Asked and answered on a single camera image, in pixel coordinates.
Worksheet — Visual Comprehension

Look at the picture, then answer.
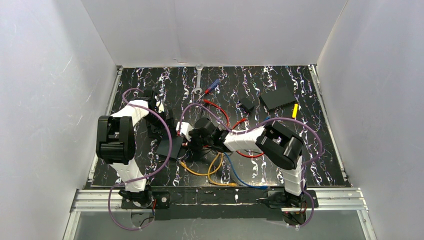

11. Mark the black network switch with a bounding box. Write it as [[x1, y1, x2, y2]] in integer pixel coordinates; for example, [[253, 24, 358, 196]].
[[259, 87, 296, 111], [156, 136, 185, 160]]

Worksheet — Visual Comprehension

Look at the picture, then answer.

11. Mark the red ethernet cable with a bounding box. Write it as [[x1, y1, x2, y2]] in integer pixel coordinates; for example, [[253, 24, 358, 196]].
[[183, 99, 266, 159]]

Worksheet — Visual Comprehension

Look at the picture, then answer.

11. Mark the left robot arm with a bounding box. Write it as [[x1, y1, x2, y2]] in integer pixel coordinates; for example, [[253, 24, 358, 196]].
[[95, 91, 181, 193]]

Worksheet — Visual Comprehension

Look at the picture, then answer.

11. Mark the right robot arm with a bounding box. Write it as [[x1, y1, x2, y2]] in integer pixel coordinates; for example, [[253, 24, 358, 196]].
[[178, 117, 305, 196]]

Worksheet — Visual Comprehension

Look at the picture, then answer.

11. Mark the small black power adapter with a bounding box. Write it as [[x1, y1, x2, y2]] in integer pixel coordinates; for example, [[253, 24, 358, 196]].
[[238, 97, 255, 114]]

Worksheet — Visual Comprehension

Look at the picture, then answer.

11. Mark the silver wrench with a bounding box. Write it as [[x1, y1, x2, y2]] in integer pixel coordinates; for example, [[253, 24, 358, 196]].
[[193, 63, 204, 95]]

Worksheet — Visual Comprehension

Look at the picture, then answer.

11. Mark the thin black power cable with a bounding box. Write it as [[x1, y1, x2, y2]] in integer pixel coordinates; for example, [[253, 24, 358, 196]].
[[155, 105, 233, 163]]

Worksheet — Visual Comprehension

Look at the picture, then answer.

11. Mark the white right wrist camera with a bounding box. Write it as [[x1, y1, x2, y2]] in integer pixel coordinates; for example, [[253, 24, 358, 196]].
[[176, 121, 193, 142]]

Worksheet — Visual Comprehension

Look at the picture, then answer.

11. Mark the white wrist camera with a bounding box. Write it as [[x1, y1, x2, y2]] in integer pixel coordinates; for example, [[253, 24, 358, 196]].
[[176, 121, 193, 142], [156, 101, 165, 114]]

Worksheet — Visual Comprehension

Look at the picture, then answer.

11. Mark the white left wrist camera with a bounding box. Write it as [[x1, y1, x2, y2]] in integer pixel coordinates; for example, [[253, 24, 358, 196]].
[[156, 101, 165, 114]]

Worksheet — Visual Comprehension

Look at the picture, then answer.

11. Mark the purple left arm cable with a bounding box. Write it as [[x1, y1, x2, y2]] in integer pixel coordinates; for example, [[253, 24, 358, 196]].
[[108, 88, 174, 231]]

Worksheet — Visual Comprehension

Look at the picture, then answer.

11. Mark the blue handled screwdriver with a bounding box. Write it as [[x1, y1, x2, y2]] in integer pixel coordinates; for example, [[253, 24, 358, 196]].
[[199, 79, 221, 98]]

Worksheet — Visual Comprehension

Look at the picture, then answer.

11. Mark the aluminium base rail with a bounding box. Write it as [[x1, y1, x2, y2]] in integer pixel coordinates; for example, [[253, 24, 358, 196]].
[[71, 187, 368, 212]]

